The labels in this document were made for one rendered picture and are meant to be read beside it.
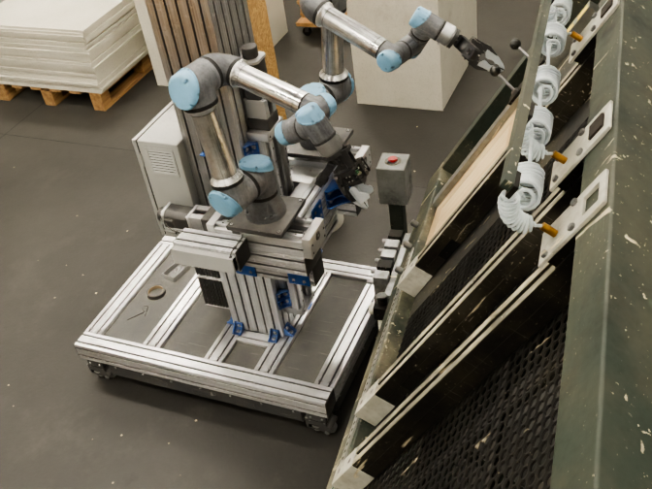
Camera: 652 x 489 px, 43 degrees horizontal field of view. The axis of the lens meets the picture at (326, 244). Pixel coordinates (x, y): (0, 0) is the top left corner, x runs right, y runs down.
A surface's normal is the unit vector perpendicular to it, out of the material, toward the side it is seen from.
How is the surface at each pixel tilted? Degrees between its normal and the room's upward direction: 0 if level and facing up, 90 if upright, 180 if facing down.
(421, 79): 90
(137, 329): 0
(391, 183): 90
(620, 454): 33
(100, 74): 90
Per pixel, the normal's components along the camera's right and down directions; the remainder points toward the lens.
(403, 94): -0.38, 0.62
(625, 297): 0.41, -0.60
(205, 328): -0.13, -0.77
